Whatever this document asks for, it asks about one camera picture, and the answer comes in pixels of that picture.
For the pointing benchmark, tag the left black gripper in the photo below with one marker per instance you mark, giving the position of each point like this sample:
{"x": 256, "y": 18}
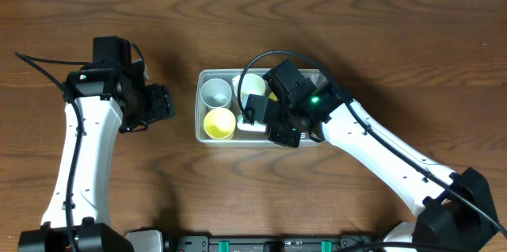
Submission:
{"x": 159, "y": 101}

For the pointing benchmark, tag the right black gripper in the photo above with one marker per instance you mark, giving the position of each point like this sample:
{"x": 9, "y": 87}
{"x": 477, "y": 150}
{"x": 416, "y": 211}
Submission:
{"x": 261, "y": 110}

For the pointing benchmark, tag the yellow plastic bowl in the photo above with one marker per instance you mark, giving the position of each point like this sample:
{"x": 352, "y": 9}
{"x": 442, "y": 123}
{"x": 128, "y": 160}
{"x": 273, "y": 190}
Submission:
{"x": 273, "y": 97}

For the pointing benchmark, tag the white plastic cup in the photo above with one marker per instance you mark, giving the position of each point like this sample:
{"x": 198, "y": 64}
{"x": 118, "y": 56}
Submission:
{"x": 252, "y": 84}

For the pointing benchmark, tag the grey plastic cup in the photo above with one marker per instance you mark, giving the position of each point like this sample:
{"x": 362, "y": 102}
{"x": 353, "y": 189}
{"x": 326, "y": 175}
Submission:
{"x": 216, "y": 93}

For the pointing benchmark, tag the yellow plastic cup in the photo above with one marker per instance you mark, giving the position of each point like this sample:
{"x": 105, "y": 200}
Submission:
{"x": 220, "y": 123}

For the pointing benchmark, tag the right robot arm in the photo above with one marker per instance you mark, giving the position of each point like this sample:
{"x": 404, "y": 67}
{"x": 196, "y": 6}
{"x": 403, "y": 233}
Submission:
{"x": 454, "y": 212}

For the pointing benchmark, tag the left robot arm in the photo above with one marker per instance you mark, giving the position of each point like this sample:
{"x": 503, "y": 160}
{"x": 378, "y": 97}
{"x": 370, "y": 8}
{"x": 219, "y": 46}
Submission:
{"x": 77, "y": 217}

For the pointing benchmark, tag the clear plastic container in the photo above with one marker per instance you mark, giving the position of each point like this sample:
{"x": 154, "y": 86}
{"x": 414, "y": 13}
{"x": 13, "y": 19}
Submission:
{"x": 241, "y": 138}

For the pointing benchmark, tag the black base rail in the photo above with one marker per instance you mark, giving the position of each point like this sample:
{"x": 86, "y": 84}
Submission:
{"x": 208, "y": 243}

